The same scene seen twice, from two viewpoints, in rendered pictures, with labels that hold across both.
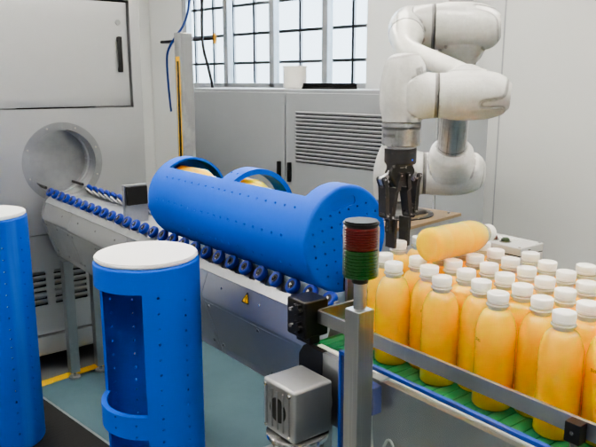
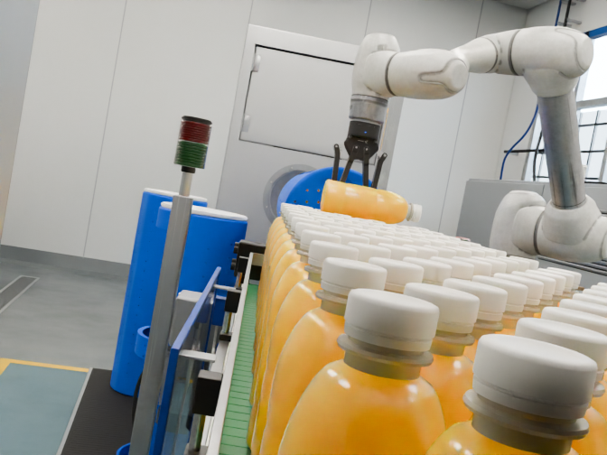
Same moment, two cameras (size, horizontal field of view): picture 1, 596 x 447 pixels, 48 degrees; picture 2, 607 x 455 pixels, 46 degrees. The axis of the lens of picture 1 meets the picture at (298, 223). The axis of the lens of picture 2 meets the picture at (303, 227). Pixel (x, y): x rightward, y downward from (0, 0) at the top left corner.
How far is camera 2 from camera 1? 119 cm
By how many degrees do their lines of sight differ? 35
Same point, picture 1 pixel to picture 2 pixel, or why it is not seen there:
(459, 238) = (354, 195)
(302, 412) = (182, 319)
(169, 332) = (186, 271)
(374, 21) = not seen: outside the picture
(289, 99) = (546, 191)
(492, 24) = (569, 46)
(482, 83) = (424, 58)
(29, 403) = not seen: hidden behind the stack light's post
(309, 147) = not seen: hidden behind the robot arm
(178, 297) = (201, 244)
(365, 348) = (176, 229)
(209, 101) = (485, 191)
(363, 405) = (165, 282)
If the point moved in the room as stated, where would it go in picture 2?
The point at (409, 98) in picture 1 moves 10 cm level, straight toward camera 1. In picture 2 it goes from (365, 69) to (337, 59)
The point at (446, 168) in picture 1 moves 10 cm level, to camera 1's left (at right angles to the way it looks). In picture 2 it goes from (554, 222) to (521, 217)
